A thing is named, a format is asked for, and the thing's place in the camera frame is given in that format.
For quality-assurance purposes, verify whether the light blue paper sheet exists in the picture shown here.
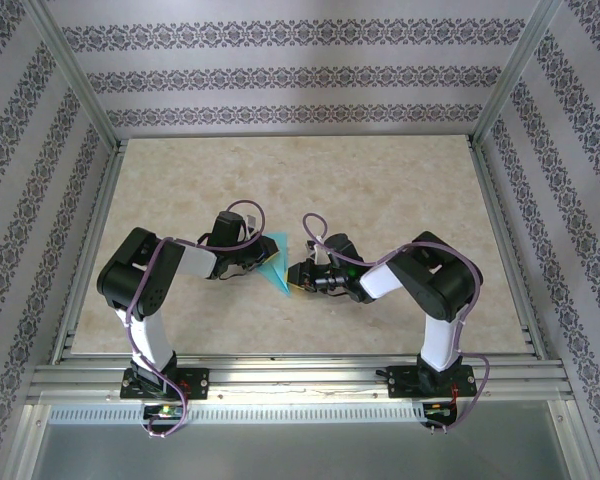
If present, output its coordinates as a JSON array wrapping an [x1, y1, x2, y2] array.
[[256, 232, 293, 297]]

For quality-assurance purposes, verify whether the small controller board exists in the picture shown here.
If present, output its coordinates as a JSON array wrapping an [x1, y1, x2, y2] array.
[[143, 404, 185, 420], [422, 401, 459, 419]]

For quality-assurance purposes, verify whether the grey metal panel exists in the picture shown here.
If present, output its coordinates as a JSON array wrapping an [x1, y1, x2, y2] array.
[[29, 424, 571, 480]]

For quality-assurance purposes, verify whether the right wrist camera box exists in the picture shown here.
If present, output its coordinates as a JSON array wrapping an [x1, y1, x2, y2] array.
[[304, 239, 332, 267]]

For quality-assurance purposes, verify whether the wide aluminium base rail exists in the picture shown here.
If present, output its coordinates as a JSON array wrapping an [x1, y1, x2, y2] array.
[[27, 352, 574, 401]]

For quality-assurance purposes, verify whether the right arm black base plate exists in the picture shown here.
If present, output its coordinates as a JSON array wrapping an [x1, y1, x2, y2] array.
[[387, 364, 479, 400]]

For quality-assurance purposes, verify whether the aluminium side rail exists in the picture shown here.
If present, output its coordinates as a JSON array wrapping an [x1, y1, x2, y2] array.
[[52, 139, 129, 362], [467, 139, 550, 360]]

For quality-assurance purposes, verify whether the slotted grey cable duct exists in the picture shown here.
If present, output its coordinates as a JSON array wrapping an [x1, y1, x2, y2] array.
[[47, 403, 426, 426]]

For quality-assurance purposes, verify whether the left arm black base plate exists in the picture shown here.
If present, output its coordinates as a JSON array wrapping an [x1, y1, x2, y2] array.
[[121, 368, 210, 401]]

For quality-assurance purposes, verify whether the aluminium corner post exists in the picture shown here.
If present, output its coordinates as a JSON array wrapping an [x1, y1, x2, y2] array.
[[468, 0, 570, 147], [22, 0, 126, 151]]

